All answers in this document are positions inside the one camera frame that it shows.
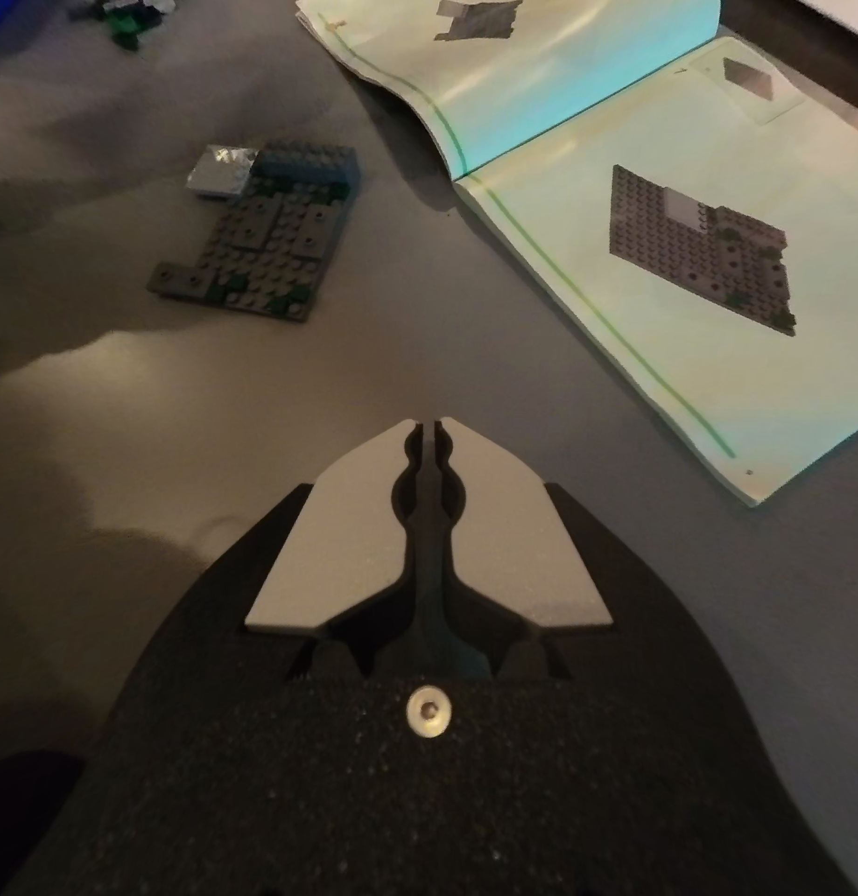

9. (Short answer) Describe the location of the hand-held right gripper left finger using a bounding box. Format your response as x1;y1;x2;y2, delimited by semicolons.
244;418;428;636

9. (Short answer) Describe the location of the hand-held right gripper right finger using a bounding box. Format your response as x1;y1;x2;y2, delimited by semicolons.
434;417;615;627

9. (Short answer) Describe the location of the instruction booklet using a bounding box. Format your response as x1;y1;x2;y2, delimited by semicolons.
294;0;858;509

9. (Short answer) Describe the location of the grey toy brick plate assembly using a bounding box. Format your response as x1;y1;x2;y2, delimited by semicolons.
146;140;364;323

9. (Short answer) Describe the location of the pile of small toy bricks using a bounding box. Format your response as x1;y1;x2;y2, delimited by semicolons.
67;0;183;52

